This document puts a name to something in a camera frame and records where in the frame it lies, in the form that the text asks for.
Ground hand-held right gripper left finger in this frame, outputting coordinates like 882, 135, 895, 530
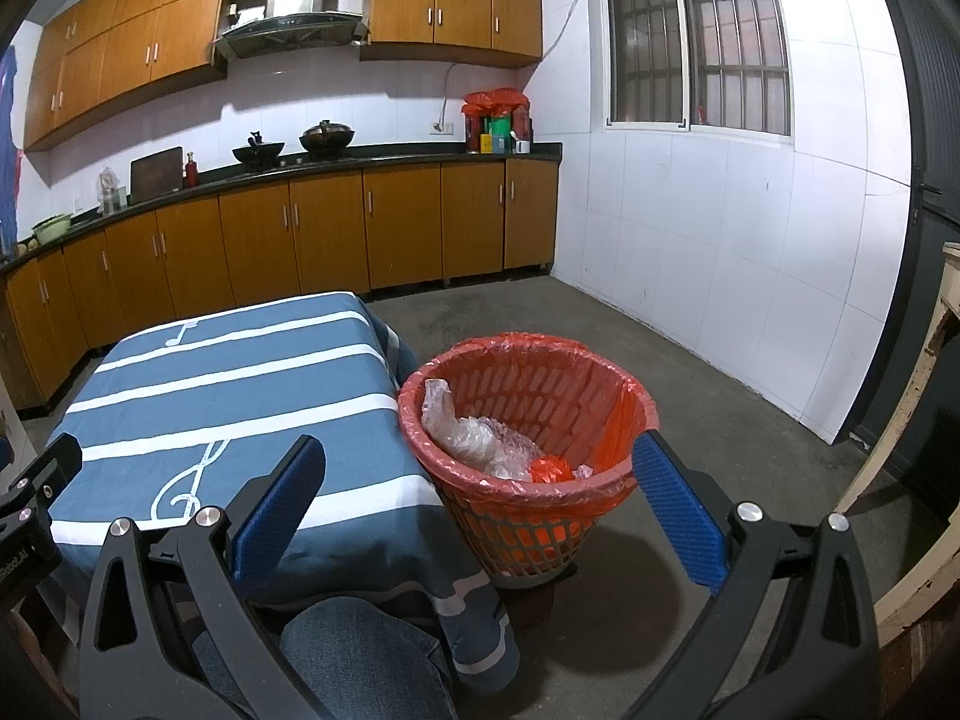
77, 433, 353, 720

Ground black metal door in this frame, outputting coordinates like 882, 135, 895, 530
855, 0, 960, 466

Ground black wok with lid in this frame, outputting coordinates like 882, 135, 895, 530
298, 120, 355, 158

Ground blue striped tablecloth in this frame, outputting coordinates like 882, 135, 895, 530
45, 291, 522, 697

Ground wooden kitchen cabinets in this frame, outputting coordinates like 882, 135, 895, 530
0, 157, 560, 410
22, 0, 545, 152

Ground cream wooden frame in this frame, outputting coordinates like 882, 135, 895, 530
832, 240, 960, 650

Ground black kitchen countertop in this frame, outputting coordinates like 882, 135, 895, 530
0, 142, 563, 271

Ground black open wok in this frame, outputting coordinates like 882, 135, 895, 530
231, 131, 286, 166

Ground wooden upper kitchen cabinets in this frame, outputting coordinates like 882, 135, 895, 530
22, 0, 545, 152

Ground red plastic cover bag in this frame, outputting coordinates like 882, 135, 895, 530
461, 88, 531, 121

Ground barred sliding window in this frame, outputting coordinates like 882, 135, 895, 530
600, 0, 794, 137

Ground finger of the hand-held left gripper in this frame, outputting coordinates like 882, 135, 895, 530
0, 431, 83, 524

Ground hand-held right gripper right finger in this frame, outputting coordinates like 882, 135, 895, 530
626, 427, 880, 720

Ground glass jar with plastic cover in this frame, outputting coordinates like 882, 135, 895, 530
96, 166, 125, 215

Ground dark brown cutting board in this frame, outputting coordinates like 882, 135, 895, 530
129, 146, 185, 203

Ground wooden lower kitchen cabinets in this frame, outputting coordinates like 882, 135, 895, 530
0, 157, 560, 410

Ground steel range hood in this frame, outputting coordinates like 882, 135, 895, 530
214, 0, 370, 61

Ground blue hanging cloth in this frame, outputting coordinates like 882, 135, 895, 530
0, 45, 27, 256

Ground red mesh plastic basket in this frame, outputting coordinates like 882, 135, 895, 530
397, 332, 659, 590

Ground red basket liner bag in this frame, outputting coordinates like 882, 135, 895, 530
397, 332, 659, 518

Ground white wall cable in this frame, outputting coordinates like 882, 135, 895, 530
441, 0, 597, 125

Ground person's legs in blue jeans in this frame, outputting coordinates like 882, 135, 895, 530
191, 595, 460, 720

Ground clear plastic bag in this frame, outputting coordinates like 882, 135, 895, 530
422, 379, 542, 481

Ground dark wooden stool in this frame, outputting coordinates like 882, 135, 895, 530
491, 566, 582, 631

